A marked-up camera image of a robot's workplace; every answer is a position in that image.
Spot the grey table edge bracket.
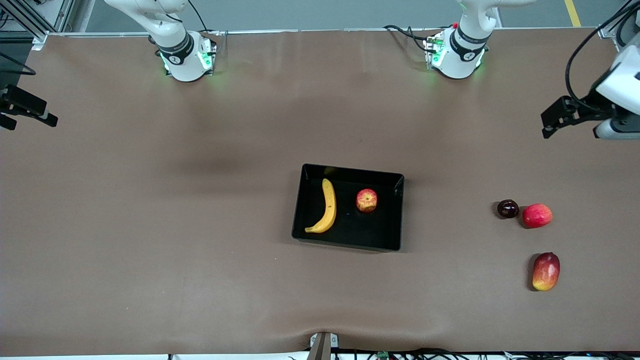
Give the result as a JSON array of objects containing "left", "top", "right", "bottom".
[{"left": 309, "top": 332, "right": 340, "bottom": 360}]

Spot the red yellow striped apple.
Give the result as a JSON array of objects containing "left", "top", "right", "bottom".
[{"left": 356, "top": 188, "right": 379, "bottom": 214}]

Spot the round pink red fruit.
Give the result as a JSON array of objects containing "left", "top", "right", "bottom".
[{"left": 522, "top": 203, "right": 554, "bottom": 229}]

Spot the black left base cable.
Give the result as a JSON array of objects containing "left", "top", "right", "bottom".
[{"left": 383, "top": 24, "right": 432, "bottom": 52}]

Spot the black base cable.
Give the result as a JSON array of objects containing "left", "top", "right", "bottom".
[
  {"left": 383, "top": 24, "right": 432, "bottom": 52},
  {"left": 186, "top": 0, "right": 222, "bottom": 34}
]

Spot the black right base cable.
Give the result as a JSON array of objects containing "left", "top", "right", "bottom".
[{"left": 186, "top": 0, "right": 222, "bottom": 34}]

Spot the red yellow mango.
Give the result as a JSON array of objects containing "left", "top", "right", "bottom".
[{"left": 531, "top": 252, "right": 561, "bottom": 292}]

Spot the yellow banana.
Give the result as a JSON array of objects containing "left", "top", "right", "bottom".
[{"left": 304, "top": 178, "right": 337, "bottom": 234}]

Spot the black rectangular plastic box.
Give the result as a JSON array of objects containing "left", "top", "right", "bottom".
[{"left": 291, "top": 163, "right": 405, "bottom": 252}]

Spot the aluminium frame profile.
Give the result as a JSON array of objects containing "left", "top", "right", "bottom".
[{"left": 0, "top": 0, "right": 67, "bottom": 47}]

